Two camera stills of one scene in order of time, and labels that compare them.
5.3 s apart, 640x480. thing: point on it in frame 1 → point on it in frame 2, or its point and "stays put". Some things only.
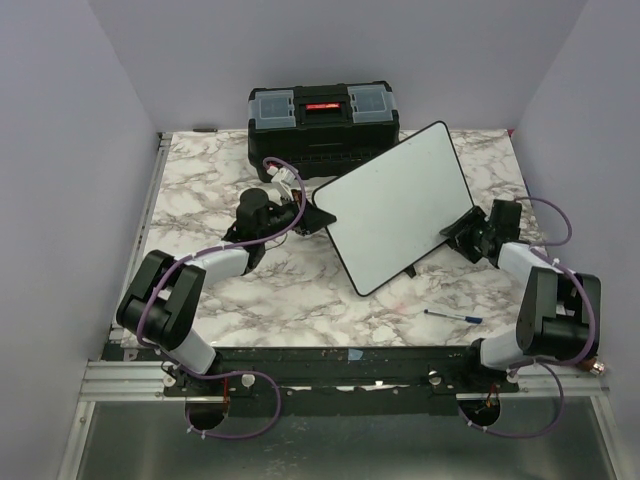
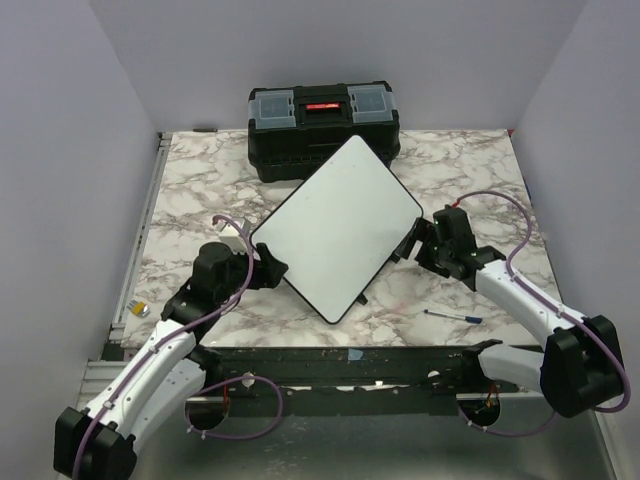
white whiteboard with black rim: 391,210 → 338,228
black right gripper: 474,218 → 406,247
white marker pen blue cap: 456,317 stays put
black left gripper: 313,219 → 268,271
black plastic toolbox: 328,130 stays put
